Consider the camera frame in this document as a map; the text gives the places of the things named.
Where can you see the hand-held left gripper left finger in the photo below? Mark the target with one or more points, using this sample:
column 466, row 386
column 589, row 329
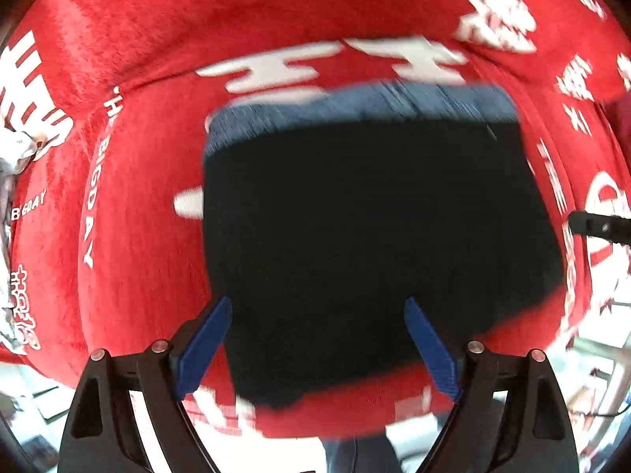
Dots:
column 202, row 350

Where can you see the black pants with blue-grey waistband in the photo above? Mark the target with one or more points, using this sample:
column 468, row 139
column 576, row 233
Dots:
column 355, row 236

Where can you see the red printed blanket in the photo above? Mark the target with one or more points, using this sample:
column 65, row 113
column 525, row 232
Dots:
column 157, row 98

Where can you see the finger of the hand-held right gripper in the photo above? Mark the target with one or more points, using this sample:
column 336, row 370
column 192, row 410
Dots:
column 604, row 229

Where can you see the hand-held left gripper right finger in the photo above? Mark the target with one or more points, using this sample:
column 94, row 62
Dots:
column 434, row 350

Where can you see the white floral cloth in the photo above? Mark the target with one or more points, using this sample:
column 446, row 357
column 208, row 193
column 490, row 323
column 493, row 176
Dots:
column 15, row 152

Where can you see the person's leg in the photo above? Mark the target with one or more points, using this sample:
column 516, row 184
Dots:
column 357, row 456

